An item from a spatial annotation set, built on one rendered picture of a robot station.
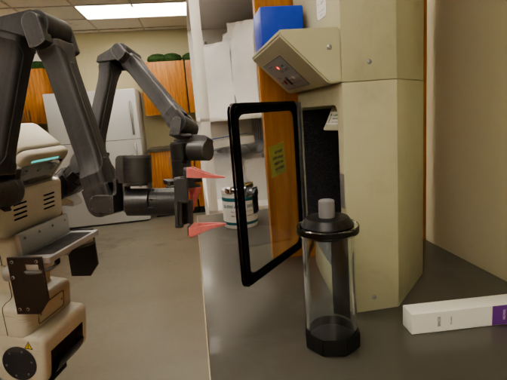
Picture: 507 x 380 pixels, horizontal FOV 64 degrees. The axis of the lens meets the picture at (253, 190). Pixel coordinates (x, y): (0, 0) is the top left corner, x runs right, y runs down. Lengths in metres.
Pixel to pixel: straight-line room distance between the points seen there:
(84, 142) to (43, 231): 0.47
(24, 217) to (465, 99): 1.23
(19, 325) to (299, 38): 1.05
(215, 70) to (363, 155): 1.45
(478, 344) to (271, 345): 0.36
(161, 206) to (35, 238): 0.53
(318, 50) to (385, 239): 0.40
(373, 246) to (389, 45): 0.39
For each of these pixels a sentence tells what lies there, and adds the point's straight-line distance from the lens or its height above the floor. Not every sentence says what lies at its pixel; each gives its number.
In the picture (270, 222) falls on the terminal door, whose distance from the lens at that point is 0.97.
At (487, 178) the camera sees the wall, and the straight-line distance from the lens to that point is 1.17.
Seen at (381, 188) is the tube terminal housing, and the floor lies 1.20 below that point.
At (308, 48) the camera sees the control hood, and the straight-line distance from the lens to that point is 0.79.
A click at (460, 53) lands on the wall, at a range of 1.25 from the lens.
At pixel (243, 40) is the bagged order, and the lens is 2.07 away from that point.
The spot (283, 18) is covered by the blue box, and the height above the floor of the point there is 1.57.
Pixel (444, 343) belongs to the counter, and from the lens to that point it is 0.84.
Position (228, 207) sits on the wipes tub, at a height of 1.02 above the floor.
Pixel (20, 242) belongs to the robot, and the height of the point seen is 1.08.
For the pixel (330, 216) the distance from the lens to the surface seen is 0.71.
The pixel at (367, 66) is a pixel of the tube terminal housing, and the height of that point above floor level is 1.44.
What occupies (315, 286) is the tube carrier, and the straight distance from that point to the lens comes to 0.72.
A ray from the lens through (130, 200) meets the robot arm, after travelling 0.85.
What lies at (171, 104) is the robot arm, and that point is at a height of 1.41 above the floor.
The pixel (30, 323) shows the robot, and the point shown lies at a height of 0.84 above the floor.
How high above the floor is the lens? 1.37
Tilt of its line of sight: 11 degrees down
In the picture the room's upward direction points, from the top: 4 degrees counter-clockwise
